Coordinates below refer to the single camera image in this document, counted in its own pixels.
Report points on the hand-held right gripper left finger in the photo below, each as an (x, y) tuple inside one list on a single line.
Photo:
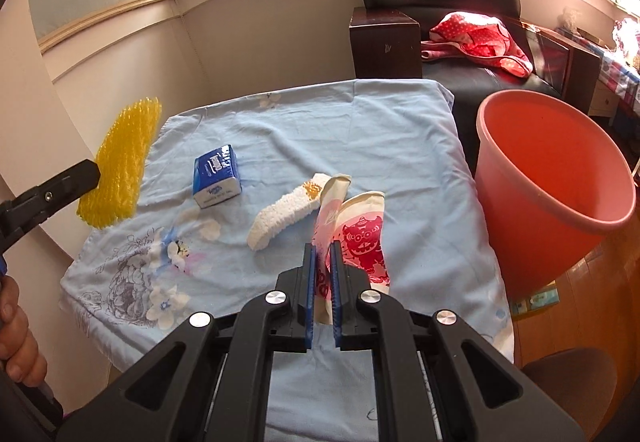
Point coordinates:
[(310, 302)]

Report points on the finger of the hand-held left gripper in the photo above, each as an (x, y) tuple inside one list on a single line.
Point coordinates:
[(50, 194)]

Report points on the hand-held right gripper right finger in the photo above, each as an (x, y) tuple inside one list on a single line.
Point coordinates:
[(337, 302)]

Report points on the white paper bag red print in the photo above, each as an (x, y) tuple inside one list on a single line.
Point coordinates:
[(362, 242)]

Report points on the large yellow bubble wrap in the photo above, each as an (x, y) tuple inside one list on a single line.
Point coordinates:
[(125, 157)]

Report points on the pink plastic bucket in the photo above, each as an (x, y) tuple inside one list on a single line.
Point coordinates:
[(550, 182)]

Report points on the person's left hand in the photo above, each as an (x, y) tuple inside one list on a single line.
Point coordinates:
[(20, 347)]

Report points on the white fuzzy sock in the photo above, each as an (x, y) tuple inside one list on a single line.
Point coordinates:
[(280, 217)]

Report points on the blue tissue packet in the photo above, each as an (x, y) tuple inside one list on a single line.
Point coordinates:
[(215, 172)]

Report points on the light blue printed cloth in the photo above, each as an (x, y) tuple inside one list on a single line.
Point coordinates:
[(400, 132)]

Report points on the green tissue box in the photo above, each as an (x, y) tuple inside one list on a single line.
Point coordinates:
[(537, 301)]

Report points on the red dotted cloth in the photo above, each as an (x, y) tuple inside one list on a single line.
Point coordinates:
[(470, 37)]

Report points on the white cabinet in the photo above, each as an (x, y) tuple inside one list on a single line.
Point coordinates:
[(605, 102)]

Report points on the checked tablecloth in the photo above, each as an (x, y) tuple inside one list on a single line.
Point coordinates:
[(622, 77)]

